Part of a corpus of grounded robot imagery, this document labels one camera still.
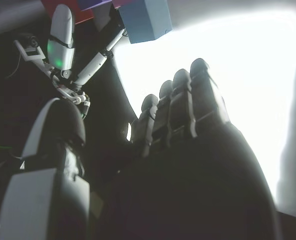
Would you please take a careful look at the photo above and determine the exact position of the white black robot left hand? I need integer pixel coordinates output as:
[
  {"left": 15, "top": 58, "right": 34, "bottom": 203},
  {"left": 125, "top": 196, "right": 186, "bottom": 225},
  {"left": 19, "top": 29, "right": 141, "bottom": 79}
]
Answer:
[{"left": 0, "top": 57, "right": 282, "bottom": 240}]

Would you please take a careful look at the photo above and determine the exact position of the small blue cube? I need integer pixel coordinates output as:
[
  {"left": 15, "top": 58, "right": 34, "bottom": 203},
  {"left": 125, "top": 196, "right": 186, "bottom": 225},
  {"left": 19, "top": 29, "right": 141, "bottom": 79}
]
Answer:
[{"left": 117, "top": 0, "right": 173, "bottom": 45}]

